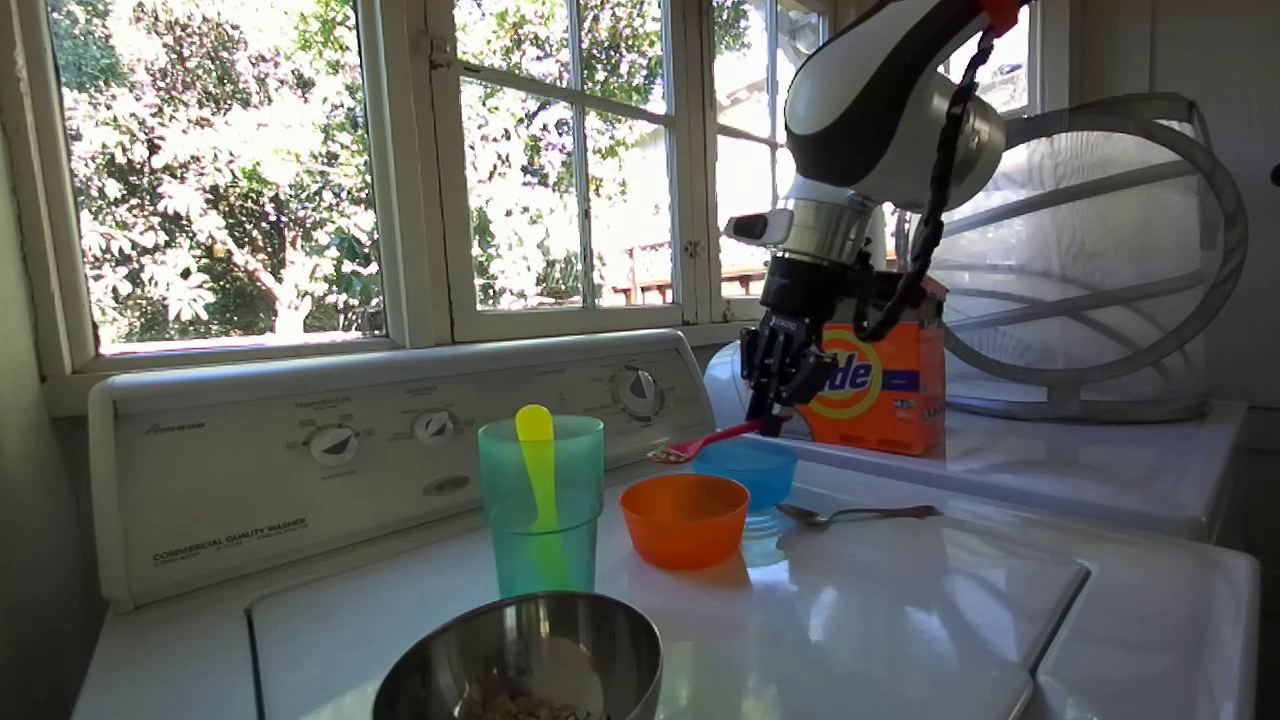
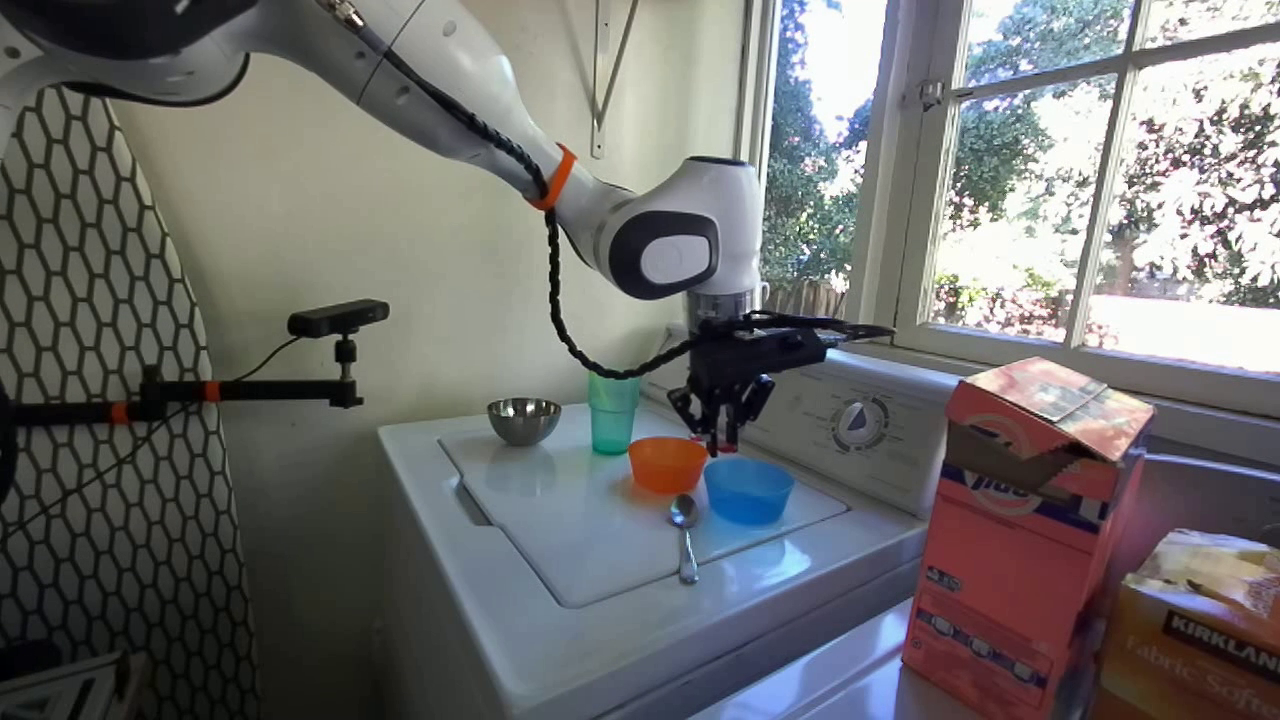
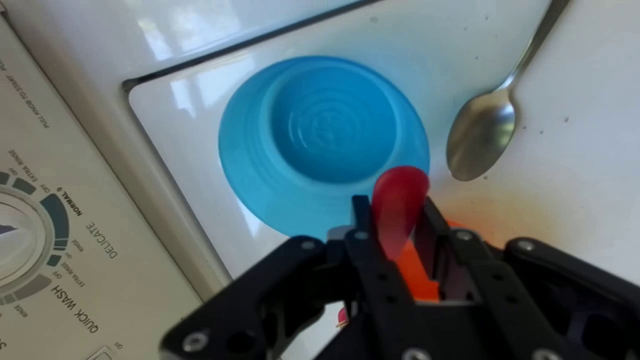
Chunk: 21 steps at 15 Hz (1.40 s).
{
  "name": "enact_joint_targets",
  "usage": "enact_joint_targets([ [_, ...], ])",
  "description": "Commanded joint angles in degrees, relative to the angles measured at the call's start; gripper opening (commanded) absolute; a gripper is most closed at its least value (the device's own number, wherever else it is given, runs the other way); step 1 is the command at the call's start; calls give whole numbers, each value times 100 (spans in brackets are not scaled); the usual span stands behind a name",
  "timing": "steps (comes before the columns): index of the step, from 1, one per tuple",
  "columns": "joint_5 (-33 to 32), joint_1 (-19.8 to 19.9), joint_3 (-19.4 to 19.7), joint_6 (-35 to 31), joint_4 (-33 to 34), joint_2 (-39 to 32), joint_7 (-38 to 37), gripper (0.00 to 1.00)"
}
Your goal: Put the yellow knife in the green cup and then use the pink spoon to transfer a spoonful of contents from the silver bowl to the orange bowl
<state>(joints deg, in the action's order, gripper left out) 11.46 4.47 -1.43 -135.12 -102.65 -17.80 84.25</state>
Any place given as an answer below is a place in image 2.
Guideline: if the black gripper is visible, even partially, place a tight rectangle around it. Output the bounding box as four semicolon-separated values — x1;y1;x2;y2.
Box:
668;327;774;456

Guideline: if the blue plastic bowl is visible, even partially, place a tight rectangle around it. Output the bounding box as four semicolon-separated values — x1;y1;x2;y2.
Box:
701;456;800;527

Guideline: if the green translucent plastic cup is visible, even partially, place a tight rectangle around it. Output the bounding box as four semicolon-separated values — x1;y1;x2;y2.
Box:
583;373;643;459

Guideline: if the metal spoon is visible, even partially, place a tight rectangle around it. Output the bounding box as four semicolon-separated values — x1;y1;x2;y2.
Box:
664;493;704;590

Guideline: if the small metal bowl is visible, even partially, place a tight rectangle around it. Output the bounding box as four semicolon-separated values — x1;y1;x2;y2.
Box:
482;395;562;452

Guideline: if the large washer cycle dial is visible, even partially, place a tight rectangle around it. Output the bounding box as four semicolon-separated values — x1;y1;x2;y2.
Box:
830;393;892;456

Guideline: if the white washer lid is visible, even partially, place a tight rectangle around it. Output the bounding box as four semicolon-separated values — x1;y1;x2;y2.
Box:
436;403;856;613

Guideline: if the white dryer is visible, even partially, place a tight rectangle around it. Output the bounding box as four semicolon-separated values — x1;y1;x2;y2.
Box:
682;598;937;720

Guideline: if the white washing machine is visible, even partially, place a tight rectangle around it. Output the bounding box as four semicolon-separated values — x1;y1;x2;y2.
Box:
374;327;956;720

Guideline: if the pink detergent box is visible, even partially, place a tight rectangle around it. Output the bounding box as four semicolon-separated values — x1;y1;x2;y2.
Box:
900;351;1158;720

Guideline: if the brown Kirkland cardboard box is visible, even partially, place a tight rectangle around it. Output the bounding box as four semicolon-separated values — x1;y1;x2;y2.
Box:
1084;524;1280;720

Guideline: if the honeycomb pattern ironing board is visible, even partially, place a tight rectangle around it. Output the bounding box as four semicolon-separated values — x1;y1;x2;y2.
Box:
0;83;258;720

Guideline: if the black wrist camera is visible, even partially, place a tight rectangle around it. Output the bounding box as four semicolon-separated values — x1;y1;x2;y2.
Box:
750;326;830;373

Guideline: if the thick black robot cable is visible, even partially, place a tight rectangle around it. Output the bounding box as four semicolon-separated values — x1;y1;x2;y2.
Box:
537;209;701;384

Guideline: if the white window frame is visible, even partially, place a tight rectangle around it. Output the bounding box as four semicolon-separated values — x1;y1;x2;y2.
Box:
724;0;1280;422

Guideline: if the black external camera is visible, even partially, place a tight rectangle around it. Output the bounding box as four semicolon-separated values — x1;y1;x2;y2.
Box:
284;297;396;339

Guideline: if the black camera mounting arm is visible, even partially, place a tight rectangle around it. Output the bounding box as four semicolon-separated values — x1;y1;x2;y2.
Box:
0;331;366;432

